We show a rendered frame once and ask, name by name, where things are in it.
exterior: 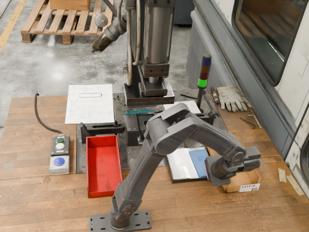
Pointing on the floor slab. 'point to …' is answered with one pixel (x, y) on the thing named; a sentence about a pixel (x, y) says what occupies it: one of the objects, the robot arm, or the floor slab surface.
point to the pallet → (69, 28)
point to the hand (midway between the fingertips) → (209, 175)
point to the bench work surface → (14, 184)
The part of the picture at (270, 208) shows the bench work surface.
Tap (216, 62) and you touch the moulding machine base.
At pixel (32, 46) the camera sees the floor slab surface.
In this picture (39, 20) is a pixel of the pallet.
